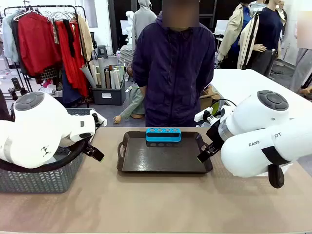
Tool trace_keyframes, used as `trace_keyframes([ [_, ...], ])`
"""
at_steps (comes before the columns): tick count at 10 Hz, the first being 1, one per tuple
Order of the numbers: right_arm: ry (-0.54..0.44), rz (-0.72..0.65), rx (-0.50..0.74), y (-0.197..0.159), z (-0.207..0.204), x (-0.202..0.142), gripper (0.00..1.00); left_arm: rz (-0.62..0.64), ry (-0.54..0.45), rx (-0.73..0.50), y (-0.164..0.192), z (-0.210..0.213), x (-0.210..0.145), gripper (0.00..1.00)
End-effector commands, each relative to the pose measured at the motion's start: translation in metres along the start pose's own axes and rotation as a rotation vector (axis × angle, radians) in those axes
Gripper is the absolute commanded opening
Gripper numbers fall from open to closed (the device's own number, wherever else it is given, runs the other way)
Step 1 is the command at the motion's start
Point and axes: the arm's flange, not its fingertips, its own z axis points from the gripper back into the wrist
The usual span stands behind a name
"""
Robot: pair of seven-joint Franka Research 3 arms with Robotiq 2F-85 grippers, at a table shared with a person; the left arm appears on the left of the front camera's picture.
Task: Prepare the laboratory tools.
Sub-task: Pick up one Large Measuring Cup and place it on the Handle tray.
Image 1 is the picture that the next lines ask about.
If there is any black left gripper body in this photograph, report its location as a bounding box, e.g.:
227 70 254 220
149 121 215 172
82 139 97 155

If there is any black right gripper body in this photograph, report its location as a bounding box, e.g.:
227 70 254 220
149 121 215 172
206 120 226 150

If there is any white power strip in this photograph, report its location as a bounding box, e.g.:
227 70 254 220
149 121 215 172
194 109 215 122

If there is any lime green chair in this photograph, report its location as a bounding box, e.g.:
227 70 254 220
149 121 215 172
210 101 220 116

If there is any cardboard box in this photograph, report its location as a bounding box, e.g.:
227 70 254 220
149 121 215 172
199 86 220 111

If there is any blue test tube rack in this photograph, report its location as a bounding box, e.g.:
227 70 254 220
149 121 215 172
145 127 182 143

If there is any dark brown plastic tray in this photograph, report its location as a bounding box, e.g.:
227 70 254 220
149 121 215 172
117 131 214 174

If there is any dark grey storage bin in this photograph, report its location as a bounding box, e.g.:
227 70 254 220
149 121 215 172
92 73 127 106

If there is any white table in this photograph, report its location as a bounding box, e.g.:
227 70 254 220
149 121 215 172
210 69 312 120

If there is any large grey plastic basket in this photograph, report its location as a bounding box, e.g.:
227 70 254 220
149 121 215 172
0 145 85 195

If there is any mannequin in green sweater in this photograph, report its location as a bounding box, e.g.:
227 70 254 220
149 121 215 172
113 85 146 125

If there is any grey cone paper roll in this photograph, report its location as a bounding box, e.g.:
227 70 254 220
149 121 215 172
79 65 98 89

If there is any brown paper roll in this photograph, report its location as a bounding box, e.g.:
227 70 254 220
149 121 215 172
105 69 112 90

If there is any person in navy jacket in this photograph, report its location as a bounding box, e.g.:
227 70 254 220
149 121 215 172
131 0 216 128

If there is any tall grey paper roll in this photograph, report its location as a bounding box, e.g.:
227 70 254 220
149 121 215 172
97 58 107 89

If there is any red dress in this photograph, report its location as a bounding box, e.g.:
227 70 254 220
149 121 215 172
54 20 89 98

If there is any small black step stool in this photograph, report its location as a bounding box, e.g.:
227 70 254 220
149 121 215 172
97 45 108 59

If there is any mannequin in beige trench coat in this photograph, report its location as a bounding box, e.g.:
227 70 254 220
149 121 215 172
217 1 254 69

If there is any black hanging scarf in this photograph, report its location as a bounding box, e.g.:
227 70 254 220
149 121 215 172
62 19 77 59

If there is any beige hanging garment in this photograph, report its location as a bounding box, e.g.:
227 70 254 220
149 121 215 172
77 14 94 62

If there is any mannequin in navy top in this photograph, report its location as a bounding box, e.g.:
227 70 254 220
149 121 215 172
243 0 284 77

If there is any red shirt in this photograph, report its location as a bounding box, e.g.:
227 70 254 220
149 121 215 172
18 12 63 77

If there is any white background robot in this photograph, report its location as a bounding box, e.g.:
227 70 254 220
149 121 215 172
125 10 137 50

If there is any mannequin in grey hoodie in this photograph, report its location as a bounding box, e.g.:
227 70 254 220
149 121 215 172
132 0 157 47

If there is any light grey fluffy garment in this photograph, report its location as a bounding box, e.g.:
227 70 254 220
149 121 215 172
1 10 20 63

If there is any black metal clothes rack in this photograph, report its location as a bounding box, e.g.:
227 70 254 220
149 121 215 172
2 4 91 108

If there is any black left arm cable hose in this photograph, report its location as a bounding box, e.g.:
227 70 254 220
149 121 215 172
0 139 89 173

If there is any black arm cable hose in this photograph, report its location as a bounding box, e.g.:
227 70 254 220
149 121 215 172
268 164 285 189
0 139 89 173

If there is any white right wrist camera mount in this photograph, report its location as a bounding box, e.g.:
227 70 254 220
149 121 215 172
218 104 235 123

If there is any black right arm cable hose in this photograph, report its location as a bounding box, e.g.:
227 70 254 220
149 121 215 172
268 164 285 189

